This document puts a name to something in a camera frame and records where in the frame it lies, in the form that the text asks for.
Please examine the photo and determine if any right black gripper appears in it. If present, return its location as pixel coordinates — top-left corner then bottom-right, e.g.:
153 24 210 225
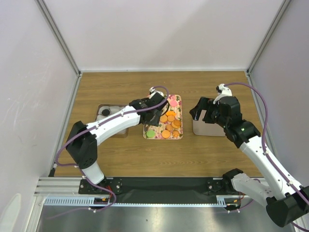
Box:
189 96 228 128

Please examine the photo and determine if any black cookie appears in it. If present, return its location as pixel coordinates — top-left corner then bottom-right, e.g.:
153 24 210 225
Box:
101 109 111 116

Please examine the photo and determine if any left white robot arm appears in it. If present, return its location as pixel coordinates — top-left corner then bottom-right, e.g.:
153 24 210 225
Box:
65 91 167 193

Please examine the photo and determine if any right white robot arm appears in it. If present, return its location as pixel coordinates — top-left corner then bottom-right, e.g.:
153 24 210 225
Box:
190 96 309 227

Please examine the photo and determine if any patterned round biscuit upper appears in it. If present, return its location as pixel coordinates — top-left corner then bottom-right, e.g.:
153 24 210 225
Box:
160 115 168 123

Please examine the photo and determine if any patterned round biscuit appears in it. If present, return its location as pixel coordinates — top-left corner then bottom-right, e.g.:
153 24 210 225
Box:
161 130 170 139
160 115 168 123

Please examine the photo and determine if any green cookie lower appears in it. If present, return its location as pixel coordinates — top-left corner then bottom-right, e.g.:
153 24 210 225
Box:
146 130 155 138

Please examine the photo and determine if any orange fish cookie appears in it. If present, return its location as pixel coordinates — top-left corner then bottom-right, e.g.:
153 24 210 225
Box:
165 111 176 116

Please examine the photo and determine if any plain orange round cookie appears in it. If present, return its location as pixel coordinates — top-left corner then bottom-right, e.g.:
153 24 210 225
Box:
168 115 175 122

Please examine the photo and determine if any floral serving tray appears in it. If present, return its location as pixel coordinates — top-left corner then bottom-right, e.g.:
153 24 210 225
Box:
143 94 183 140

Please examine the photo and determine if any patterned round biscuit lower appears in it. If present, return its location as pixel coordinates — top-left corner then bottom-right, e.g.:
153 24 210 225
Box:
161 130 170 139

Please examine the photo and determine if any brown tin lid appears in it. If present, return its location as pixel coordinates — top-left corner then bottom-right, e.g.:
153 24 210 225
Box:
192 120 225 137

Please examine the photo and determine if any pink round cookie right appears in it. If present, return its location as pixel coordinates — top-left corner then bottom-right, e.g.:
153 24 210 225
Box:
169 100 178 107

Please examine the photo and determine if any orange swirl cookie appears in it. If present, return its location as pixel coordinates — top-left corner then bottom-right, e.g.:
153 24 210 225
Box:
171 130 180 138

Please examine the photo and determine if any brown cookie tin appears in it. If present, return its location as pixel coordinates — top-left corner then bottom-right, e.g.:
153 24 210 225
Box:
96 104 128 138

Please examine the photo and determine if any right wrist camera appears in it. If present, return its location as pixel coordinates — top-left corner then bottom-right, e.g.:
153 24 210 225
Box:
213 84 233 104

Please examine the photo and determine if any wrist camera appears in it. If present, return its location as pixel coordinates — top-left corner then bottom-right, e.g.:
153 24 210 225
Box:
148 87 164 99
213 84 233 104

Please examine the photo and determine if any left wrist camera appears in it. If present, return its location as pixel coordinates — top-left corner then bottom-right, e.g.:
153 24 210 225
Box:
148 87 164 99

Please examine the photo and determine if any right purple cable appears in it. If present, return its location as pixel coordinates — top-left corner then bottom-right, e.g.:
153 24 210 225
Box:
224 82 309 232

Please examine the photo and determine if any purple cable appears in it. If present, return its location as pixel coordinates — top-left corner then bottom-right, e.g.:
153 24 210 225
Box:
224 82 309 232
55 85 169 213

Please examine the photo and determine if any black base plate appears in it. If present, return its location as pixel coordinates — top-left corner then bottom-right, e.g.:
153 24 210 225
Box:
78 176 244 205

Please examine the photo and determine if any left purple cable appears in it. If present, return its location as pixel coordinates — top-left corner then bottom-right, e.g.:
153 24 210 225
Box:
55 85 169 213

